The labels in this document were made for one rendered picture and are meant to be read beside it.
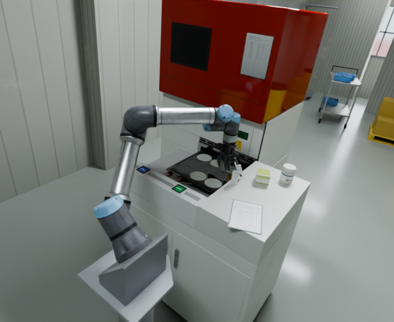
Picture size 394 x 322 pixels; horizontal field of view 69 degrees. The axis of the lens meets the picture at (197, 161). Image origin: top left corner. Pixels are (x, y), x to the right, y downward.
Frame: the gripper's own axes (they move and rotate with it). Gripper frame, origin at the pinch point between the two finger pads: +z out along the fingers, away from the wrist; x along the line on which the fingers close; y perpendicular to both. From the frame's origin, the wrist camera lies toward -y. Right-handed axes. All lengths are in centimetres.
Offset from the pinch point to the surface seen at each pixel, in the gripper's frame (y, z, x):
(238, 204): 29.7, 0.4, -6.7
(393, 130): -148, 70, 410
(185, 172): -13.8, 7.3, -16.7
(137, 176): -10.6, 2.9, -46.8
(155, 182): 0.2, 1.2, -39.8
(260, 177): 17.7, -4.0, 13.0
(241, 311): 54, 49, -10
